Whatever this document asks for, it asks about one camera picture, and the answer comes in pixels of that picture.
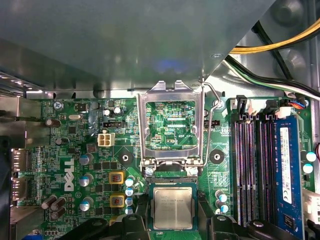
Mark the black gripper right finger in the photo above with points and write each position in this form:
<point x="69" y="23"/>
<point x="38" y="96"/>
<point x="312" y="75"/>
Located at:
<point x="207" y="225"/>

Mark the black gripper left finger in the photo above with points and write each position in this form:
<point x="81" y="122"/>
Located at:
<point x="140" y="225"/>

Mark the silver CPU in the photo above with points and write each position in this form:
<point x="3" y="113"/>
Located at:
<point x="172" y="207"/>

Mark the metal socket cover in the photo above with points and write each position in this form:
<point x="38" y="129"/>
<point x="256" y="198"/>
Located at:
<point x="172" y="153"/>

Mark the metal locking lever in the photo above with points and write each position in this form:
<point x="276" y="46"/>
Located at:
<point x="209" y="130"/>

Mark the CPU socket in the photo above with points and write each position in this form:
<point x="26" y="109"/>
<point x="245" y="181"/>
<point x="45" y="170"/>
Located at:
<point x="172" y="180"/>

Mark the black RAM slot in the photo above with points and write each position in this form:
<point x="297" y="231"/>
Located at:
<point x="250" y="162"/>
<point x="240" y="162"/>
<point x="271" y="162"/>
<point x="263" y="162"/>

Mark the white four-pin connector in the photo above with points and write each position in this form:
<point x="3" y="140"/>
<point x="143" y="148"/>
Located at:
<point x="106" y="140"/>

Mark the blue RAM stick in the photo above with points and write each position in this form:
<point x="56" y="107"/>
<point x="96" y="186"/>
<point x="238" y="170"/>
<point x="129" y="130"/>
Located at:
<point x="287" y="162"/>

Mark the green motherboard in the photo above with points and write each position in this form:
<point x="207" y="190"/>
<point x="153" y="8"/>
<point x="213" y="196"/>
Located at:
<point x="75" y="140"/>

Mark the silver display port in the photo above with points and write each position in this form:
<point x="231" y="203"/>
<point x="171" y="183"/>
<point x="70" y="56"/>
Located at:
<point x="20" y="160"/>
<point x="20" y="187"/>

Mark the grey power supply unit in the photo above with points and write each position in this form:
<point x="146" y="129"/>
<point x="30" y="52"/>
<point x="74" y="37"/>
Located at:
<point x="112" y="45"/>

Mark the black PC case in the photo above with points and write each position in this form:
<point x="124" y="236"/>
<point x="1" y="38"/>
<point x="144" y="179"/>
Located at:
<point x="287" y="10"/>

